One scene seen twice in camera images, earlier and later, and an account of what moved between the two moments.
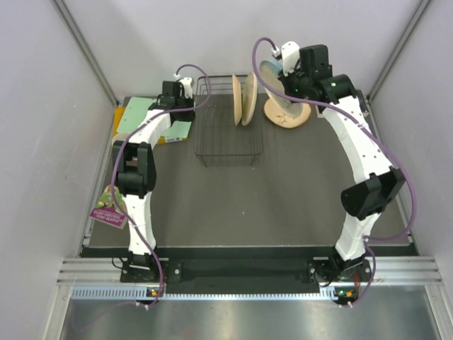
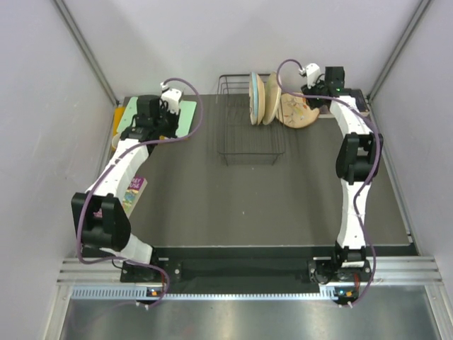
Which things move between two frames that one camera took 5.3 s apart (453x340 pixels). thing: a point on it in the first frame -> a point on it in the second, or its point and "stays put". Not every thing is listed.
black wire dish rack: [215, 133] -> [236, 135]
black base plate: [345, 270] stays put
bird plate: [236, 100] -> [261, 99]
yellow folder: [117, 115] stays put
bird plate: [276, 117] -> [292, 110]
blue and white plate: [269, 71] -> [253, 98]
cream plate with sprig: [249, 100] -> [272, 96]
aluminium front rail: [388, 270] stays put
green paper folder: [136, 106] stays put
